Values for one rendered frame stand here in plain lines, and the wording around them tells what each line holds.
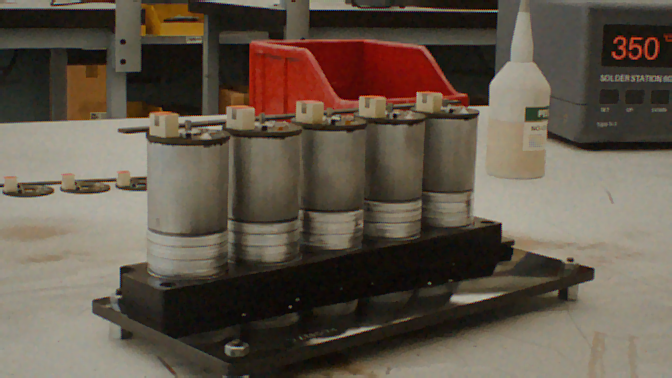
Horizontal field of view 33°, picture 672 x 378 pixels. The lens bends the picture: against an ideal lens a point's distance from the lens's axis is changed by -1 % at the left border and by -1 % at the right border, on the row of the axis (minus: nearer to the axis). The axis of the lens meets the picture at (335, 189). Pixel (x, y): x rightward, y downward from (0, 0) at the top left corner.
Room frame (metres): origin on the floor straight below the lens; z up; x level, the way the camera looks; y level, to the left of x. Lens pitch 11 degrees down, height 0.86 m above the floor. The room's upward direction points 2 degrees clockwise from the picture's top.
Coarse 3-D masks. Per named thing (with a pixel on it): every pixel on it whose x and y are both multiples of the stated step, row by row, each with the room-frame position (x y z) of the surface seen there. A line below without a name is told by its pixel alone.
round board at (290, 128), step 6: (222, 126) 0.35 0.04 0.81; (258, 126) 0.34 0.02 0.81; (264, 126) 0.34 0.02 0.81; (276, 126) 0.35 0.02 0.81; (282, 126) 0.35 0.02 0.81; (288, 126) 0.35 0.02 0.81; (294, 126) 0.35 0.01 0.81; (300, 126) 0.35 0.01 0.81; (234, 132) 0.34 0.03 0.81; (240, 132) 0.34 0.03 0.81; (246, 132) 0.34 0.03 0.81; (252, 132) 0.34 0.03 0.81; (258, 132) 0.34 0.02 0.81; (264, 132) 0.34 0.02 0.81; (270, 132) 0.34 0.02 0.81; (276, 132) 0.34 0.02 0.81; (282, 132) 0.34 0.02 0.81; (288, 132) 0.34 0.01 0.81; (294, 132) 0.35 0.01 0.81; (300, 132) 0.35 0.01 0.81
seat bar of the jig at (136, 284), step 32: (480, 224) 0.41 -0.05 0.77; (320, 256) 0.35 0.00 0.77; (352, 256) 0.36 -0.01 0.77; (384, 256) 0.37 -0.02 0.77; (416, 256) 0.38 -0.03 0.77; (448, 256) 0.39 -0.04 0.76; (128, 288) 0.32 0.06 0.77; (160, 288) 0.31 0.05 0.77; (192, 288) 0.32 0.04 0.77; (224, 288) 0.32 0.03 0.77; (256, 288) 0.33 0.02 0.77; (288, 288) 0.34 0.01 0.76; (320, 288) 0.35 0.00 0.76; (160, 320) 0.31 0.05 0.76
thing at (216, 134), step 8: (184, 128) 0.34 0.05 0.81; (192, 128) 0.34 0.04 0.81; (200, 128) 0.34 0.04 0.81; (208, 128) 0.34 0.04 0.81; (152, 136) 0.33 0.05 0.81; (184, 136) 0.32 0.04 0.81; (192, 136) 0.33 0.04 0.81; (200, 136) 0.33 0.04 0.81; (216, 136) 0.33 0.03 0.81; (224, 136) 0.33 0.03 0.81
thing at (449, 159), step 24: (432, 120) 0.40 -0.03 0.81; (456, 120) 0.40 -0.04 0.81; (432, 144) 0.40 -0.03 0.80; (456, 144) 0.40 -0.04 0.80; (432, 168) 0.40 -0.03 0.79; (456, 168) 0.40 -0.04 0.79; (432, 192) 0.40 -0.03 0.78; (456, 192) 0.40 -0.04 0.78; (432, 216) 0.40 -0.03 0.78; (456, 216) 0.40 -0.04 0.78
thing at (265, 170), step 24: (240, 144) 0.34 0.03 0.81; (264, 144) 0.34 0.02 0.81; (288, 144) 0.34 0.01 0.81; (240, 168) 0.34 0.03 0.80; (264, 168) 0.34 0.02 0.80; (288, 168) 0.34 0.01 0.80; (240, 192) 0.34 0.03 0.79; (264, 192) 0.34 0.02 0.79; (288, 192) 0.34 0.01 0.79; (240, 216) 0.34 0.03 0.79; (264, 216) 0.34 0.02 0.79; (288, 216) 0.34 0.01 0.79; (240, 240) 0.34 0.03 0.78; (264, 240) 0.34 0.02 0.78; (288, 240) 0.34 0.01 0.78; (240, 264) 0.34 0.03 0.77; (264, 264) 0.34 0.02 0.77
